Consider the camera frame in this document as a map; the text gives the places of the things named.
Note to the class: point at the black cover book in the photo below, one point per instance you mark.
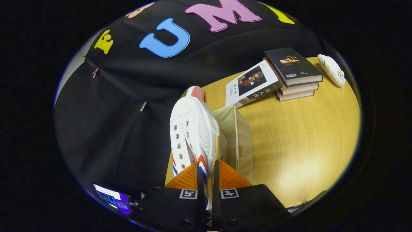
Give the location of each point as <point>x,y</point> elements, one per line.
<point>289,64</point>

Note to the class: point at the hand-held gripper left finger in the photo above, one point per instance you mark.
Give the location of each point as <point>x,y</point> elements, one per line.
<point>201,199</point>

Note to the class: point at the silver cloth clip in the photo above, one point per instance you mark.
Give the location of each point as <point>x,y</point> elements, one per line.
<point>143,106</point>

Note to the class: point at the beige fabric storage box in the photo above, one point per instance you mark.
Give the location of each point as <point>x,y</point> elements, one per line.
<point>241,138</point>

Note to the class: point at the white striped canvas shoe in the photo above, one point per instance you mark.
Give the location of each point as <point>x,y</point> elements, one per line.
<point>193,122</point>

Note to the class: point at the monitor screen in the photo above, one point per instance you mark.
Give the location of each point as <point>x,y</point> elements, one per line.
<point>112,198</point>

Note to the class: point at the orange cloth clip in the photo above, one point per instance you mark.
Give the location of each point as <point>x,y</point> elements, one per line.
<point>95,72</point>

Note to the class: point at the white portrait cover book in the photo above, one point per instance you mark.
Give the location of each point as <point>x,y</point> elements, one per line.
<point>254,80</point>

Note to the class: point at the white plush pouch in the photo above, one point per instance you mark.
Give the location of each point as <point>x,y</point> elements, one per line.
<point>331,69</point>

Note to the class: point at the watermelon slice toy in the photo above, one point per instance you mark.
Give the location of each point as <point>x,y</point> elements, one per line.
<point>196,91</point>

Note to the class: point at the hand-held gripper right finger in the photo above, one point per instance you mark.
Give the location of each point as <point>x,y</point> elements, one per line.
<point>215,199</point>

